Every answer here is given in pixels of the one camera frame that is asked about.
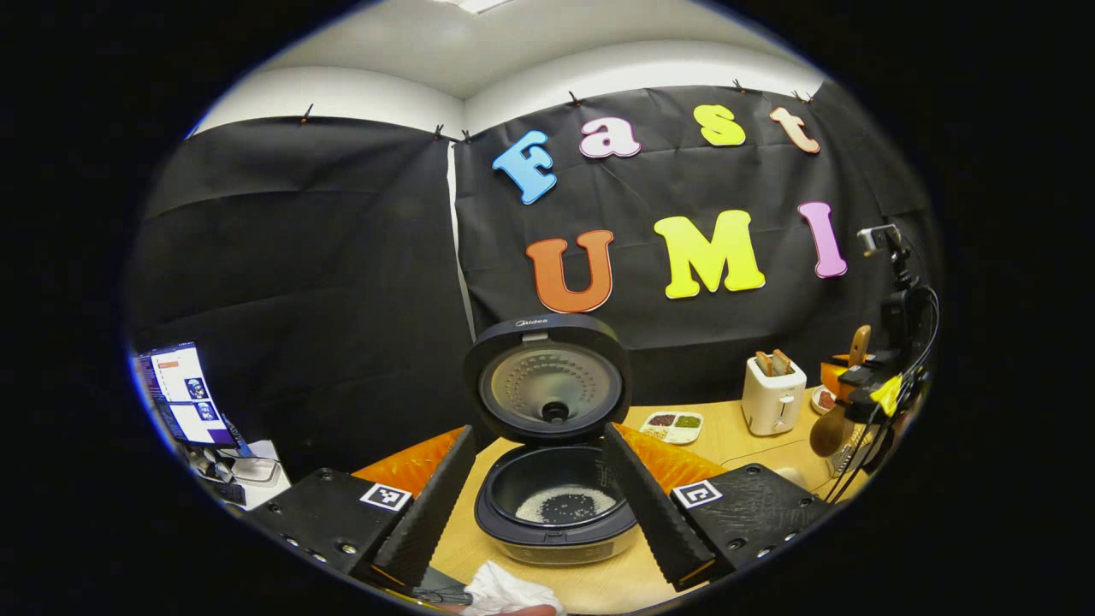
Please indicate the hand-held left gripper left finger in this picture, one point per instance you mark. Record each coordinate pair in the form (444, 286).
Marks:
(428, 522)

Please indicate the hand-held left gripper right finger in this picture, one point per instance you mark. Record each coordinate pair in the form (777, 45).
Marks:
(650, 513)

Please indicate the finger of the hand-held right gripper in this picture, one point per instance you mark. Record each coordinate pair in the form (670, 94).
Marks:
(834, 378)

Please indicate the wooden spoon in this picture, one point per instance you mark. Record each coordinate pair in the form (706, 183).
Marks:
(828, 432)

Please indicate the clear container of rice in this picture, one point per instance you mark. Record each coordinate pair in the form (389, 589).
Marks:
(791, 476)

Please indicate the dark grey rice cooker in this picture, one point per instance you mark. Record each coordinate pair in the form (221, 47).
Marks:
(547, 385)

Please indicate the round plate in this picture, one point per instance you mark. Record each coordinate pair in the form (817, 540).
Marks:
(823, 399)

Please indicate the toast slice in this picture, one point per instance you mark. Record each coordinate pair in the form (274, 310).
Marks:
(781, 361)
(764, 364)

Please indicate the white toaster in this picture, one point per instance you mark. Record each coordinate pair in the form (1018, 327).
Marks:
(772, 402)

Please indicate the white divided grain dish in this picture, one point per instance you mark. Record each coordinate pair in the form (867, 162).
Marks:
(671, 428)

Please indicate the white tissue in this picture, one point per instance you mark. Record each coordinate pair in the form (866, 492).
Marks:
(513, 590)

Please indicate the white side desk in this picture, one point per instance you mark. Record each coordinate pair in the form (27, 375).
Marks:
(257, 475)

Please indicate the black keyboard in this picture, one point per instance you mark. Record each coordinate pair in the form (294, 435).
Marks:
(224, 492)

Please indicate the black backdrop cloth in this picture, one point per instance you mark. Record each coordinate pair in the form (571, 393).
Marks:
(325, 282)

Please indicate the computer monitor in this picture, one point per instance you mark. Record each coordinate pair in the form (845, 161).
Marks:
(184, 393)

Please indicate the row of black cloth clips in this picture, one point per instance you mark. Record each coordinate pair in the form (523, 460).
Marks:
(438, 131)

